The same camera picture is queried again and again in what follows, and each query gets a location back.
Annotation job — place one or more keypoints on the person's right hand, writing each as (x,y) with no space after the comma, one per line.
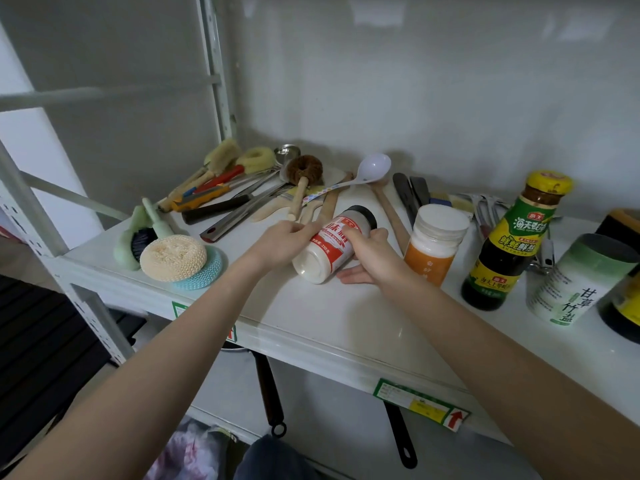
(380,259)

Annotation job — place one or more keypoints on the person's left hand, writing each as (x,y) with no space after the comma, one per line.
(280,242)

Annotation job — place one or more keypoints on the person's right thumb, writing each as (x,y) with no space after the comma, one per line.
(354,237)

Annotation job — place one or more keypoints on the person's left fingers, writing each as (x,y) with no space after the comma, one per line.
(306,227)

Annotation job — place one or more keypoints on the white red-label seasoning bottle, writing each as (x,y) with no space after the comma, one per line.
(325,249)

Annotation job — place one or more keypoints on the person's right forearm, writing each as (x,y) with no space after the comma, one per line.
(515,389)

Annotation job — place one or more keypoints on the person's left forearm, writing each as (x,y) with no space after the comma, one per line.
(145,374)

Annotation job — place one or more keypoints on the wooden spoon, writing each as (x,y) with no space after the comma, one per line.
(327,202)

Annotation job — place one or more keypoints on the wooden spatula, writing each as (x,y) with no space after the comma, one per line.
(392,214)

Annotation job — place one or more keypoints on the long metal knife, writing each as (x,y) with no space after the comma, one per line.
(240,214)

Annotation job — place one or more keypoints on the black plastic utensil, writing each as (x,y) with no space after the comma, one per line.
(404,192)
(421,189)

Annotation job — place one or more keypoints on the white plastic ladle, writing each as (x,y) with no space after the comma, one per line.
(370,169)

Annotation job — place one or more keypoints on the small metal cup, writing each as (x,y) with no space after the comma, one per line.
(287,152)

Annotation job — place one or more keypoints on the orange-label jar with white lid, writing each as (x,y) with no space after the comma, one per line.
(432,242)

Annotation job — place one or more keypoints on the round yellow sponge brush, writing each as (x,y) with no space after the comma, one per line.
(257,158)

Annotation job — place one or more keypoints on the teal mesh scouring pad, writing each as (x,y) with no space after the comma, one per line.
(212,272)

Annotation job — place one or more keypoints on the beige mesh scouring pad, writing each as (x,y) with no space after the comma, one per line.
(172,258)

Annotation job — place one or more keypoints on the green red shelf sticker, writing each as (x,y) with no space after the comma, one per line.
(179,310)

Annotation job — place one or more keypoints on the dark sauce bottle yellow cap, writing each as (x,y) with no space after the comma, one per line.
(510,244)

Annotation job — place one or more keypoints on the green yellow shelf sticker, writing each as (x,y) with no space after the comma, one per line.
(420,403)

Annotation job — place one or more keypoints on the green plastic dish brush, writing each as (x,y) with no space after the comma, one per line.
(127,239)

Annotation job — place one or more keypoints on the white green paper canister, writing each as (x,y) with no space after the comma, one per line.
(575,282)

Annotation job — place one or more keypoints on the person's blue trousers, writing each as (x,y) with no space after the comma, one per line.
(272,462)

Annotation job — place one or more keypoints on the floral plastic bag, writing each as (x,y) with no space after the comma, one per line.
(187,452)

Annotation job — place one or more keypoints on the dark bottle with yellow label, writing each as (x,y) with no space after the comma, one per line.
(625,304)

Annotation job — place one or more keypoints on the black slatted panel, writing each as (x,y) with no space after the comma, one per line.
(40,364)

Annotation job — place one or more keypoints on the white metal shelf frame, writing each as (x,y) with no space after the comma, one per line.
(85,274)

